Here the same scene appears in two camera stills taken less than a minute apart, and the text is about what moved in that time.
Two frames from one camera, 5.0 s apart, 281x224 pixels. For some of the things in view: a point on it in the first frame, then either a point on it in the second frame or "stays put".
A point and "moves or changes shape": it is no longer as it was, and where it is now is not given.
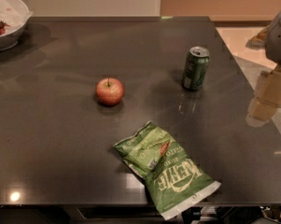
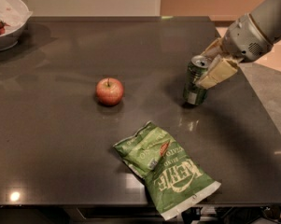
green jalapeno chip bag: [174, 180] stays put
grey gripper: [278, 37] → [244, 41]
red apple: [109, 91] stays put
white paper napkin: [7, 9] stays put
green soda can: [195, 67] moves or changes shape
